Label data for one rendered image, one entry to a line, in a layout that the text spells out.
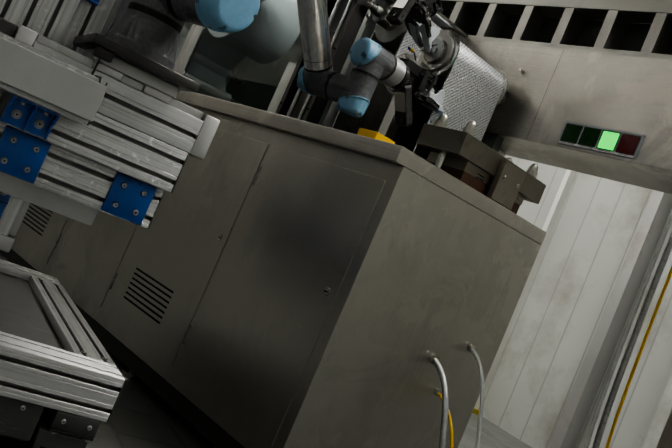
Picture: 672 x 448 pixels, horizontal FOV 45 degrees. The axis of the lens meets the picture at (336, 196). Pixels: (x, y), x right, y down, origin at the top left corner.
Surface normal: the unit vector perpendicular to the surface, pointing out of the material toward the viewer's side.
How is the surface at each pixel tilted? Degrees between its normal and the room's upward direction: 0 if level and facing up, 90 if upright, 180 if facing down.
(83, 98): 90
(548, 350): 90
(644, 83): 90
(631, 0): 90
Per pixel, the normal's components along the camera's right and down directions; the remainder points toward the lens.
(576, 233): -0.79, -0.37
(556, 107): -0.68, -0.33
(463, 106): 0.62, 0.22
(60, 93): 0.46, 0.15
